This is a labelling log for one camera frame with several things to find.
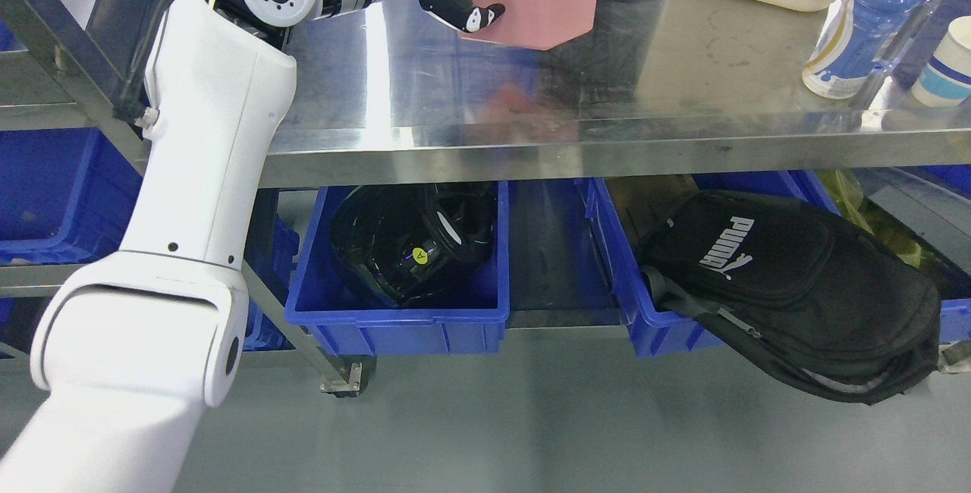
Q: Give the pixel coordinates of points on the black Puma bag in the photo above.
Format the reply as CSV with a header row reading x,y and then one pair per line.
x,y
803,294

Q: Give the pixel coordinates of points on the blue bin far left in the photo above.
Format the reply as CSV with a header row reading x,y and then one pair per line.
x,y
67,196

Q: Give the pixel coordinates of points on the green plastic bag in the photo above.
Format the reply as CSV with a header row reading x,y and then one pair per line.
x,y
944,257

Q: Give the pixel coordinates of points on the stainless steel shelf cart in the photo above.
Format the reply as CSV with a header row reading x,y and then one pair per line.
x,y
386,95

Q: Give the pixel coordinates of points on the blue bin under bag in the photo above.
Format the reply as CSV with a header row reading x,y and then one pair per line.
x,y
621,210

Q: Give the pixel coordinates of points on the stainless steel left rack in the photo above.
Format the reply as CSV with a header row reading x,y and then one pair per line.
x,y
66,64

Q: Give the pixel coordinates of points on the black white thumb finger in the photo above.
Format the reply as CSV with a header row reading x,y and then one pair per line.
x,y
463,15

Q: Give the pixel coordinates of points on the white blue paper cup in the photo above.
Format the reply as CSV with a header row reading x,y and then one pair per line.
x,y
945,80

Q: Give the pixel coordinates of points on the blue drink bottle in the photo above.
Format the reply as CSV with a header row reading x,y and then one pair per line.
x,y
851,44

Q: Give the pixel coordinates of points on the black glossy helmet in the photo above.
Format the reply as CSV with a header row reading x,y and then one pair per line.
x,y
410,245

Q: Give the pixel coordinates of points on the blue bin with helmet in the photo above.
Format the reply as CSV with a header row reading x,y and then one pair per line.
x,y
471,320

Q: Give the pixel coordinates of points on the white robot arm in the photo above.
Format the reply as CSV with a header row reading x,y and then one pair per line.
x,y
135,347

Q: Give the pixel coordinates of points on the pink plastic storage box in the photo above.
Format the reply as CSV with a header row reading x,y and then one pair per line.
x,y
535,4

